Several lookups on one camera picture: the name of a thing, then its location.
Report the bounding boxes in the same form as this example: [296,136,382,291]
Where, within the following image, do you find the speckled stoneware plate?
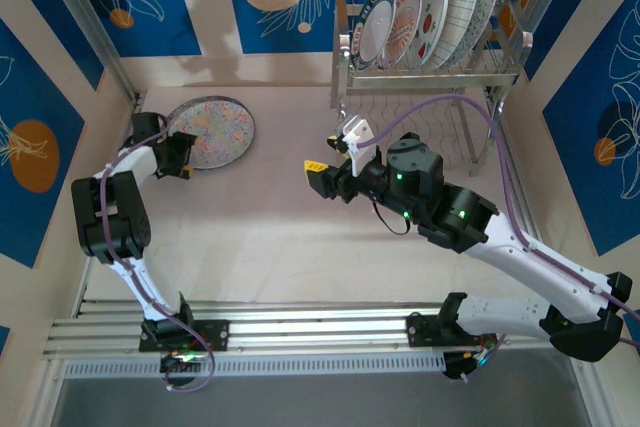
[166,95,257,171]

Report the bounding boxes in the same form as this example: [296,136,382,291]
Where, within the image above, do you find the watermelon print plate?
[402,0,450,68]

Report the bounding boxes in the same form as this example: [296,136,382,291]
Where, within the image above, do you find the red pattern plate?
[375,0,424,71]

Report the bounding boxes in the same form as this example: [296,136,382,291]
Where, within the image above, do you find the steel wire dish rack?
[329,0,535,179]

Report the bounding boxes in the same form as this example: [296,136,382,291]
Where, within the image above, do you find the thin black cable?
[374,199,412,237]

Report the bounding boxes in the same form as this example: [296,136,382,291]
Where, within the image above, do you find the green rim white plate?
[348,0,397,72]

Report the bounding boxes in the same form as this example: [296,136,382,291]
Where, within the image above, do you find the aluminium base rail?
[42,300,551,357]

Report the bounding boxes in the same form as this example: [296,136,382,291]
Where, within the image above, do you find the black controller board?
[158,350,207,377]
[442,344,506,384]

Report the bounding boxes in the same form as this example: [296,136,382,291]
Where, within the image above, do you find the white slotted cable duct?
[63,352,447,379]

